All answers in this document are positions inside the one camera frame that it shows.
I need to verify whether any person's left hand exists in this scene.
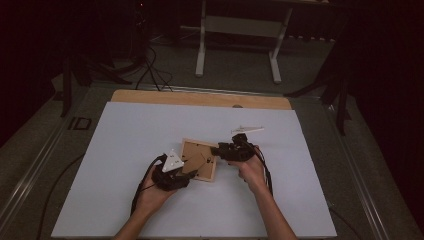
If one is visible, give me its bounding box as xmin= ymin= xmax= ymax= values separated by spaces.
xmin=135 ymin=164 xmax=178 ymax=217

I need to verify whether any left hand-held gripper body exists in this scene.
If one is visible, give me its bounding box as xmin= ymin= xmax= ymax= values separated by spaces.
xmin=152 ymin=148 xmax=190 ymax=192

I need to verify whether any thin black floor cable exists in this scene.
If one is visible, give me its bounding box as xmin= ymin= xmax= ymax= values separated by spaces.
xmin=34 ymin=152 xmax=86 ymax=240
xmin=328 ymin=206 xmax=364 ymax=240

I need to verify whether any white table cover sheet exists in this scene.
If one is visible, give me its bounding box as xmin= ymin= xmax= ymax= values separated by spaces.
xmin=51 ymin=101 xmax=338 ymax=239

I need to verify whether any left hand-held gripper black cable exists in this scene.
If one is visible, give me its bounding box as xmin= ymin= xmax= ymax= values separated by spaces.
xmin=130 ymin=153 xmax=168 ymax=217

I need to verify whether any small wooden photo frame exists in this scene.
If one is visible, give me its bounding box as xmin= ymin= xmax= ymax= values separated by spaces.
xmin=179 ymin=137 xmax=220 ymax=184

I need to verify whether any metal floor rail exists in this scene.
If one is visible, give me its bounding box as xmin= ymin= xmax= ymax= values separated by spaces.
xmin=0 ymin=109 xmax=73 ymax=232
xmin=320 ymin=99 xmax=394 ymax=240

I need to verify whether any white metal desk frame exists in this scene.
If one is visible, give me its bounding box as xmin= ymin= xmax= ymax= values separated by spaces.
xmin=194 ymin=0 xmax=295 ymax=85

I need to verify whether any person's right hand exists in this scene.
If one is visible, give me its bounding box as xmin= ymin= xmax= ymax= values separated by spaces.
xmin=227 ymin=154 xmax=268 ymax=195

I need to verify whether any black metal stand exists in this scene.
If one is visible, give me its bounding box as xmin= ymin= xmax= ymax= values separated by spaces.
xmin=283 ymin=43 xmax=353 ymax=136
xmin=59 ymin=49 xmax=135 ymax=119

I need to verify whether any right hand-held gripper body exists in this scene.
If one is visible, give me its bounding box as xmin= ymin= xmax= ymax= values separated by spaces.
xmin=226 ymin=125 xmax=265 ymax=163

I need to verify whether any black floor cables bundle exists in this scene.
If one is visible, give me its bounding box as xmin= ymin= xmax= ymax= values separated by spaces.
xmin=134 ymin=45 xmax=175 ymax=93

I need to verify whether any black square floor socket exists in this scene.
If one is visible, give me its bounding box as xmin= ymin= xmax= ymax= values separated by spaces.
xmin=67 ymin=116 xmax=93 ymax=132

